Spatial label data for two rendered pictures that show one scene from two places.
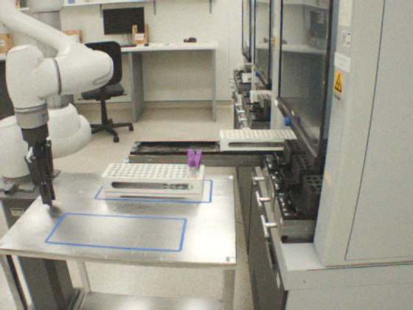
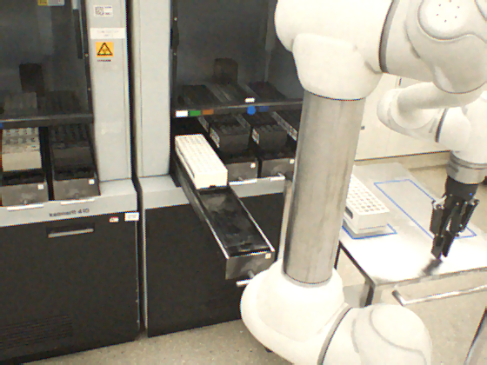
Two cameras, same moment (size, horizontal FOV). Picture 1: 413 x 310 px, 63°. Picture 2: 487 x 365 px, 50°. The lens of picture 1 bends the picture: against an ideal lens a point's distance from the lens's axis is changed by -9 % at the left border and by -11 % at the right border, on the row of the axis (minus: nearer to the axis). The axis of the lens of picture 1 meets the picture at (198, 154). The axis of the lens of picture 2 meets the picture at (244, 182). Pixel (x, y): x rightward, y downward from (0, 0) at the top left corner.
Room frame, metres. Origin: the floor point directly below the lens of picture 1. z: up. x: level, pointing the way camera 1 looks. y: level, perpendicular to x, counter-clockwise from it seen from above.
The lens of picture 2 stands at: (1.87, 1.26, 1.62)
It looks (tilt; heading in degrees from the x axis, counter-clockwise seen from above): 29 degrees down; 245
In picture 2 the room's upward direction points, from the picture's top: 5 degrees clockwise
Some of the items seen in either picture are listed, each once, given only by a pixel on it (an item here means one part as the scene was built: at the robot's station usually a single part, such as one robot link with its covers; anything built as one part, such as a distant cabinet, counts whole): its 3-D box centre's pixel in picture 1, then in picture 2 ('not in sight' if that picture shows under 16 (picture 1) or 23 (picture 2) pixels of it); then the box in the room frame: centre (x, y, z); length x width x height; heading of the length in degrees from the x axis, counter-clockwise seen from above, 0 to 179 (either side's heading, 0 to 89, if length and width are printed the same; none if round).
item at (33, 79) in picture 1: (30, 74); (474, 123); (0.91, 0.43, 1.20); 0.13 x 0.11 x 0.16; 122
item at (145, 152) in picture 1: (212, 154); (214, 202); (1.36, -0.06, 0.78); 0.73 x 0.14 x 0.09; 88
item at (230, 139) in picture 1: (258, 141); (199, 161); (1.36, -0.23, 0.83); 0.30 x 0.10 x 0.06; 88
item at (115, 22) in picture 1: (125, 26); not in sight; (4.70, 0.88, 1.13); 0.54 x 0.18 x 0.46; 82
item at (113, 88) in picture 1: (103, 88); not in sight; (3.85, 1.00, 0.52); 0.64 x 0.60 x 1.05; 18
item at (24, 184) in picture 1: (19, 178); not in sight; (1.27, 0.73, 0.73); 0.22 x 0.18 x 0.06; 178
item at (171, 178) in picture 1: (153, 180); (348, 195); (1.00, 0.13, 0.85); 0.30 x 0.10 x 0.06; 86
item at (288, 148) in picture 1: (289, 152); (233, 142); (1.20, -0.32, 0.85); 0.12 x 0.02 x 0.06; 178
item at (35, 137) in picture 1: (37, 140); (458, 193); (0.91, 0.44, 1.02); 0.08 x 0.07 x 0.09; 176
